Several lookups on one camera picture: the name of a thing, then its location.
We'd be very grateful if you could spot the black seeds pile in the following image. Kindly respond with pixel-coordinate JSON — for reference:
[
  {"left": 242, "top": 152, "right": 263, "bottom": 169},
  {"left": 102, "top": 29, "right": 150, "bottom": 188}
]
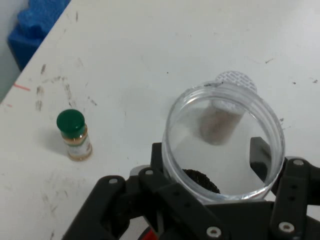
[{"left": 181, "top": 168, "right": 222, "bottom": 195}]

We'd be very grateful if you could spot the cinnamon stick jar white lid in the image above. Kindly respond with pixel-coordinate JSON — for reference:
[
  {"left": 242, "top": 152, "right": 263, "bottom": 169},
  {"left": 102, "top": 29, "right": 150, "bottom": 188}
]
[{"left": 197, "top": 71, "right": 259, "bottom": 146}]

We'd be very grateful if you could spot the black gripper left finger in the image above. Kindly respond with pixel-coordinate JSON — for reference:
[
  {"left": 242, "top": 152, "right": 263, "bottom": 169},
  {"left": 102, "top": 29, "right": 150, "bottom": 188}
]
[{"left": 61, "top": 142, "right": 231, "bottom": 240}]

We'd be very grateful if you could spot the small green-capped spice bottle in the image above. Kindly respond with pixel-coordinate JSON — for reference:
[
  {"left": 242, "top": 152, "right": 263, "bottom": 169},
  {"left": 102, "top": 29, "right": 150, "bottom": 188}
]
[{"left": 56, "top": 109, "right": 94, "bottom": 163}]

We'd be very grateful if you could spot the dark blue foam block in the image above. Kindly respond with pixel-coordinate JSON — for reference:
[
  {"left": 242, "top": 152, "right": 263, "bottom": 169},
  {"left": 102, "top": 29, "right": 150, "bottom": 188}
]
[{"left": 6, "top": 0, "right": 71, "bottom": 72}]

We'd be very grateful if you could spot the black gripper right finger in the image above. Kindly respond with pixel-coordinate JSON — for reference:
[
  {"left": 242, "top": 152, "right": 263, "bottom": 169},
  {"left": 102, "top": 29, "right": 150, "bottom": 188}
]
[{"left": 249, "top": 136, "right": 320, "bottom": 240}]

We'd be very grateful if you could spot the tall clear plastic jar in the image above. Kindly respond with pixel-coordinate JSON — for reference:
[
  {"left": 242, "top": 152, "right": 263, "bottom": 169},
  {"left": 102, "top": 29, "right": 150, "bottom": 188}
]
[{"left": 161, "top": 82, "right": 286, "bottom": 204}]

